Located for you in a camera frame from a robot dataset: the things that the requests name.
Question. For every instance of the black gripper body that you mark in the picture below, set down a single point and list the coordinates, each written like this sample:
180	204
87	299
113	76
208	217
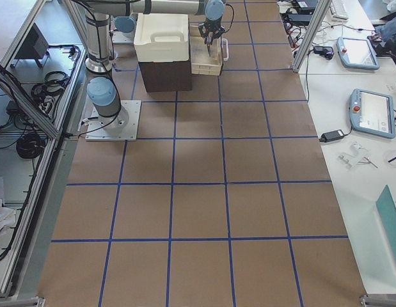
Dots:
211	28

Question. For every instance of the grey orange scissors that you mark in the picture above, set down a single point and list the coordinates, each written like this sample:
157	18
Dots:
209	45

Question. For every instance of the wooden drawer with white handle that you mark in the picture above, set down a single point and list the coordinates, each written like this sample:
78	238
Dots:
202	62

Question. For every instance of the white plastic tray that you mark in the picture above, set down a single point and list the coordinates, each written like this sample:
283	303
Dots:
162	38

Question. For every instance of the dark brown wooden cabinet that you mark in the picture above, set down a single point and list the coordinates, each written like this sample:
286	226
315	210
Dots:
166	76

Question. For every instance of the blue teach pendant far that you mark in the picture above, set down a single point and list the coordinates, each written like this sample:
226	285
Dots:
357	53

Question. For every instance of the blue teach pendant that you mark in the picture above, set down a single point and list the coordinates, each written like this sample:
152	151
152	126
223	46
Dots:
357	53
372	113

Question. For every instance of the black power adapter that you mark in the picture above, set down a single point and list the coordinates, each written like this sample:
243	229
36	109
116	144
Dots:
330	136

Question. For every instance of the blue teach pendant near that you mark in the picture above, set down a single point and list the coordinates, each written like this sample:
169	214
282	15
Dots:
372	113

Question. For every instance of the teal folder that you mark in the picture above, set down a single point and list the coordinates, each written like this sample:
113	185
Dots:
387	212

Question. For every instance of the aluminium frame post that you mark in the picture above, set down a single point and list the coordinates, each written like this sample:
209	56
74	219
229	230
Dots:
314	25

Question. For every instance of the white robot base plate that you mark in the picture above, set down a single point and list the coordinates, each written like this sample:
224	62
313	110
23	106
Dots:
124	127

